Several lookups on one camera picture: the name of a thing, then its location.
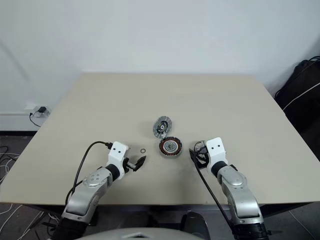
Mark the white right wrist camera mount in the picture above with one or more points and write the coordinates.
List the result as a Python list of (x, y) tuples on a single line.
[(216, 150)]

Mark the silver round motor cover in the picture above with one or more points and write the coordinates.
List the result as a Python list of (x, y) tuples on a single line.
[(161, 126)]

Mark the grey robot torso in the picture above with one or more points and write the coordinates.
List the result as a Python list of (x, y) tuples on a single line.
[(150, 233)]

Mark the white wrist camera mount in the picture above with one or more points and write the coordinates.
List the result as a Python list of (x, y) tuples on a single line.
[(216, 150), (117, 152)]

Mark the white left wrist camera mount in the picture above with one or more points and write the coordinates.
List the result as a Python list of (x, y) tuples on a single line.
[(117, 152)]

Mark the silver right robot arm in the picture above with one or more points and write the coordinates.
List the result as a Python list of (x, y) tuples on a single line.
[(237, 192)]

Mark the dark rounded shape under table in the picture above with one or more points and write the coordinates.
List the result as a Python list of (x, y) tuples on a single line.
[(193, 221)]

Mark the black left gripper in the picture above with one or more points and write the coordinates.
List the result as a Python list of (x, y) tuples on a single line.
[(131, 166)]

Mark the black bag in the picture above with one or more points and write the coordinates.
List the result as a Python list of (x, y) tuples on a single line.
[(305, 100)]

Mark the black power adapter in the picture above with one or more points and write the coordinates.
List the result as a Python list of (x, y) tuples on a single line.
[(41, 110)]

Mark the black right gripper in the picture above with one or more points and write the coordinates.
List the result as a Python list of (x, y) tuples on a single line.
[(203, 157)]

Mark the round motor stator copper windings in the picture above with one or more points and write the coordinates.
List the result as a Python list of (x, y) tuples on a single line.
[(170, 147)]

